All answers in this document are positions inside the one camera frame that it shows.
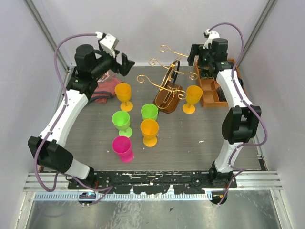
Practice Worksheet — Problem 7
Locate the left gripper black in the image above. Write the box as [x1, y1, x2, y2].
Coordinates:
[91, 48, 136, 78]

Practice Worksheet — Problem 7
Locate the orange wine glass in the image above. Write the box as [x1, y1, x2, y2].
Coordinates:
[183, 85, 203, 115]
[115, 83, 133, 112]
[140, 119, 159, 147]

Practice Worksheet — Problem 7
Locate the gold wire wine glass rack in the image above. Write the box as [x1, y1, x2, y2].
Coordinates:
[136, 45, 198, 114]

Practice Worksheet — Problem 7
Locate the green wine glass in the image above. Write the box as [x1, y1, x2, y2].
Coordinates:
[112, 111, 132, 138]
[141, 104, 159, 121]

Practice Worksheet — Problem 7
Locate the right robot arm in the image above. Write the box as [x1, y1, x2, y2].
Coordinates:
[187, 38, 262, 188]

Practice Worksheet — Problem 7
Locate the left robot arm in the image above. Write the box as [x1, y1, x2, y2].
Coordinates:
[28, 44, 135, 189]

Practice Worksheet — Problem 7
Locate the orange wine glass front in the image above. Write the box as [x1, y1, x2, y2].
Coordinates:
[140, 119, 159, 147]

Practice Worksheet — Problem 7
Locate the pink wine glass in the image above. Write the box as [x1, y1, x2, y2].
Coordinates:
[112, 136, 134, 163]

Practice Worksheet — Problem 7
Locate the red printed t-shirt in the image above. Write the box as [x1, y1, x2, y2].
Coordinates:
[89, 71, 122, 104]

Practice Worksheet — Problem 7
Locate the wooden compartment tray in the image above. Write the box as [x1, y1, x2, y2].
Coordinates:
[194, 60, 228, 108]

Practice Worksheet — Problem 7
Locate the dark rolled sock lower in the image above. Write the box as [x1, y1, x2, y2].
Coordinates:
[216, 87, 227, 102]

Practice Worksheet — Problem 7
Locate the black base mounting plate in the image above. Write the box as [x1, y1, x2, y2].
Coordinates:
[68, 169, 238, 194]

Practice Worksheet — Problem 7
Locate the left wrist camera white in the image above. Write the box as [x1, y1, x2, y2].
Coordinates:
[95, 31, 119, 58]

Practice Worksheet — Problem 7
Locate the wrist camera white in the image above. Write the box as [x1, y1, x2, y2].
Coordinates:
[95, 31, 119, 58]
[203, 29, 220, 49]

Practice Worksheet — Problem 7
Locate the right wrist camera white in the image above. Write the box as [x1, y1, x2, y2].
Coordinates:
[203, 29, 220, 49]

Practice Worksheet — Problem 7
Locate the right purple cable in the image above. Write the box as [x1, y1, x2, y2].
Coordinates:
[209, 22, 269, 207]

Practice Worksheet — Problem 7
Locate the purple cable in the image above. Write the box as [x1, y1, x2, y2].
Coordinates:
[34, 33, 114, 206]
[209, 22, 269, 207]

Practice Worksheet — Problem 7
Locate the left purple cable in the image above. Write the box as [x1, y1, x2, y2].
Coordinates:
[34, 33, 114, 206]

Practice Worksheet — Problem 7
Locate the aluminium rail front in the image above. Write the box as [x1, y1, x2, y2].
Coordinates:
[23, 171, 283, 191]

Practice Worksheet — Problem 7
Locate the grey slotted cable duct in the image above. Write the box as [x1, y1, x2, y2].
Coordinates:
[34, 191, 212, 201]

